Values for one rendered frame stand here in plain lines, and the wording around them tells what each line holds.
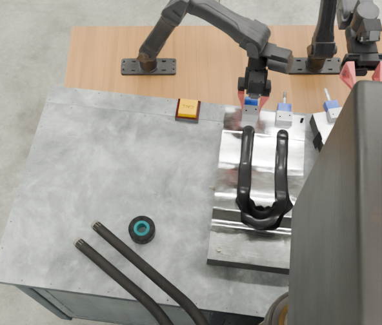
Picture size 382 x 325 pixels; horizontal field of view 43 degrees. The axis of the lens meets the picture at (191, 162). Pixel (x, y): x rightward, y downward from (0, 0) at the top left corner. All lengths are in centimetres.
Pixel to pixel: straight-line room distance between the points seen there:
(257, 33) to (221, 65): 43
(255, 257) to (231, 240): 8
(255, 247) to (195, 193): 27
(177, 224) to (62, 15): 195
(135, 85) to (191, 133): 28
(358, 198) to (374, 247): 3
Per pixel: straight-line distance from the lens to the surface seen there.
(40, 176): 165
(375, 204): 26
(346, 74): 136
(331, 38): 173
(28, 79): 292
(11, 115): 281
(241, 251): 144
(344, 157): 29
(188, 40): 189
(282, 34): 195
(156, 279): 138
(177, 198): 155
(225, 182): 145
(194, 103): 168
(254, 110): 156
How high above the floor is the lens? 223
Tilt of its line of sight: 63 degrees down
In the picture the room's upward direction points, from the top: straight up
